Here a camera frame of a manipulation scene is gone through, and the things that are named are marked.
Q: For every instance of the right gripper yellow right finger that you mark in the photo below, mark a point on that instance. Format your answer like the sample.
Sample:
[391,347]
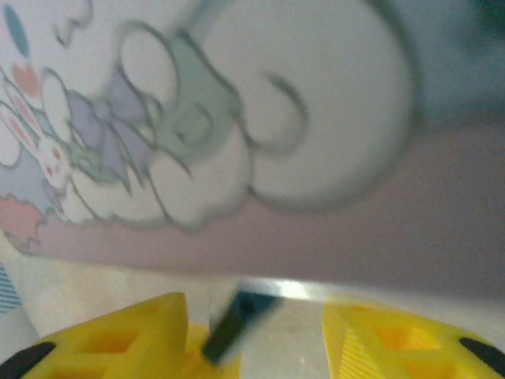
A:
[394,347]

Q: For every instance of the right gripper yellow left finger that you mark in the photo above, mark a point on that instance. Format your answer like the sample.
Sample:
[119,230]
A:
[118,339]

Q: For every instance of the small dark teal block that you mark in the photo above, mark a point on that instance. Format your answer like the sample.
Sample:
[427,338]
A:
[236,323]

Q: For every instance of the pastel cartoon tin box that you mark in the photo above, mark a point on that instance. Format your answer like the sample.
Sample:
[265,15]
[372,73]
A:
[276,118]

